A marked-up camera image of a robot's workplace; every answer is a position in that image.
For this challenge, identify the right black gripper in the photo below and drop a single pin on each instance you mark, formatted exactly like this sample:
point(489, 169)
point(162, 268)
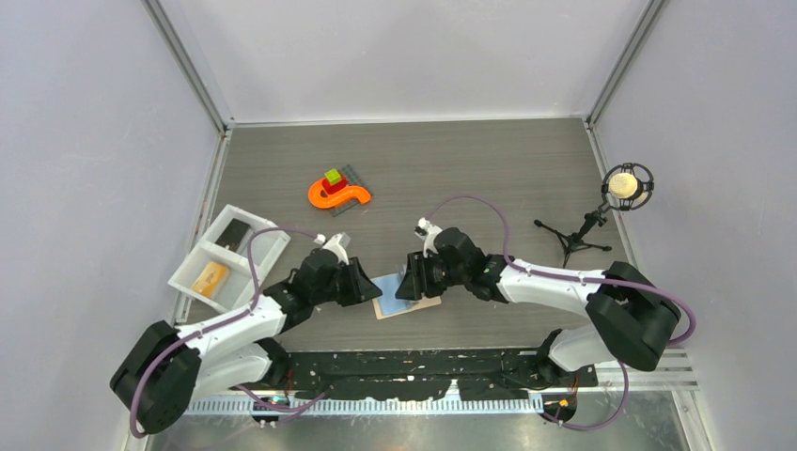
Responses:
point(412, 285)

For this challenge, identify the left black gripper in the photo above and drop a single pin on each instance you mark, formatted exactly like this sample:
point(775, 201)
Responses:
point(360, 287)

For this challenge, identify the tan card holder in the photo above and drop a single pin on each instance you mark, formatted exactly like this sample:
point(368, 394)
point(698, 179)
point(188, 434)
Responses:
point(388, 305)

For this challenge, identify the black credit card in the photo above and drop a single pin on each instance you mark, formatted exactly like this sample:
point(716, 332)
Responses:
point(234, 235)

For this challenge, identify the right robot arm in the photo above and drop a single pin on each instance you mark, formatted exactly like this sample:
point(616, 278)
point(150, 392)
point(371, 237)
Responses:
point(628, 320)

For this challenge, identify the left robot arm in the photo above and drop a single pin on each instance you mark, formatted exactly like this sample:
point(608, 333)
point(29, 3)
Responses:
point(169, 367)

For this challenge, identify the orange curved toy track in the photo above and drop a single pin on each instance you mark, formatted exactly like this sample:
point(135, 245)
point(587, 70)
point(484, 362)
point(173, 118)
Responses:
point(320, 200)

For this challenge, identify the red toy block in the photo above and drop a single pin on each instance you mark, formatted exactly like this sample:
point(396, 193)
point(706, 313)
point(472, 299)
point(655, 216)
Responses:
point(329, 190)

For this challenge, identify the grey studded baseplate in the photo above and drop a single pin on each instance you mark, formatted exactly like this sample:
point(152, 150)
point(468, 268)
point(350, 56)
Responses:
point(353, 179)

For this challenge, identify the green toy block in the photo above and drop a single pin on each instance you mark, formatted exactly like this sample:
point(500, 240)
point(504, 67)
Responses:
point(333, 177)

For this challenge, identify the white divided tray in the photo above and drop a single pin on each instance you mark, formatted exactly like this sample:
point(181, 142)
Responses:
point(265, 245)

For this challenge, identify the microphone on tripod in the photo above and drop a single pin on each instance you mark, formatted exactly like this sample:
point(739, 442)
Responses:
point(625, 187)

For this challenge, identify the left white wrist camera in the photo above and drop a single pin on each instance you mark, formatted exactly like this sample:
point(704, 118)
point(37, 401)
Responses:
point(337, 244)

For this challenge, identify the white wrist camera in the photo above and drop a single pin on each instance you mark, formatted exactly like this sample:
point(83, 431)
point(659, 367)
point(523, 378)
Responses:
point(337, 244)
point(427, 232)

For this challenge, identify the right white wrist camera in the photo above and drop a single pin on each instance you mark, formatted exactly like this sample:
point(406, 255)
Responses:
point(427, 232)

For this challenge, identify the white slotted cable duct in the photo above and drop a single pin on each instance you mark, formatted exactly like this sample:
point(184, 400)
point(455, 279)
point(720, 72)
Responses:
point(449, 404)

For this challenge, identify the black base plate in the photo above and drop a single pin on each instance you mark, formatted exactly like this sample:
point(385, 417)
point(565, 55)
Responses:
point(416, 375)

